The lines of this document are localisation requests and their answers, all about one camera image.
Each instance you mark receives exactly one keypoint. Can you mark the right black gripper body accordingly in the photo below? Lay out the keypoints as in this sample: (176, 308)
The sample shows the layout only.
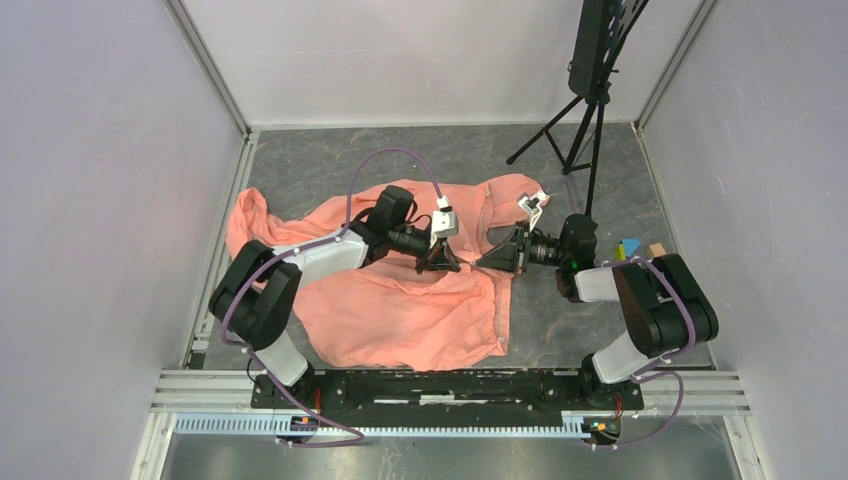
(543, 250)

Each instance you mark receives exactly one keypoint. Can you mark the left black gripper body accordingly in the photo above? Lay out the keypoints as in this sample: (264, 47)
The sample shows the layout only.
(410, 240)

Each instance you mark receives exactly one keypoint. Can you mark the salmon pink jacket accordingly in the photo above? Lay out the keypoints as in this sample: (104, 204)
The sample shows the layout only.
(387, 315)

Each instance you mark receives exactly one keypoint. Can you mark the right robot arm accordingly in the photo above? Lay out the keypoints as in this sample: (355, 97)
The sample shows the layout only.
(665, 311)

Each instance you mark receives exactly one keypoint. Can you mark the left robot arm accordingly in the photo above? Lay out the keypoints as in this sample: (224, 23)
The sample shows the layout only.
(256, 296)

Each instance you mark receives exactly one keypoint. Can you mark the blue toy block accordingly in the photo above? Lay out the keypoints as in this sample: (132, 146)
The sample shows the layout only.
(632, 245)

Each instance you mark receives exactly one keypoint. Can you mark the tan wooden block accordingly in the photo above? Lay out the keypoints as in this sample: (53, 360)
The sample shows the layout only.
(656, 250)

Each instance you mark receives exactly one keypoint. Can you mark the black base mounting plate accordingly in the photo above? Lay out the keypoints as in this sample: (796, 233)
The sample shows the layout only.
(461, 398)

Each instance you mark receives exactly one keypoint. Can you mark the black music stand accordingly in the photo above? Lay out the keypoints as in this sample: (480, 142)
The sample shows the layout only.
(603, 29)

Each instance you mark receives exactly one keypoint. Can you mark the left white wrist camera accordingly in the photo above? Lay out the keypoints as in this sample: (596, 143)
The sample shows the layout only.
(443, 223)

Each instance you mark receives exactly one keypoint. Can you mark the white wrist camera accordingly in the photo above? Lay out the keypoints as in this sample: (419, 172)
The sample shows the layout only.
(443, 223)
(533, 205)

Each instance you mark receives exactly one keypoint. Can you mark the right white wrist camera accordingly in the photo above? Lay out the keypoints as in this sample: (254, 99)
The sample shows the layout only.
(533, 205)

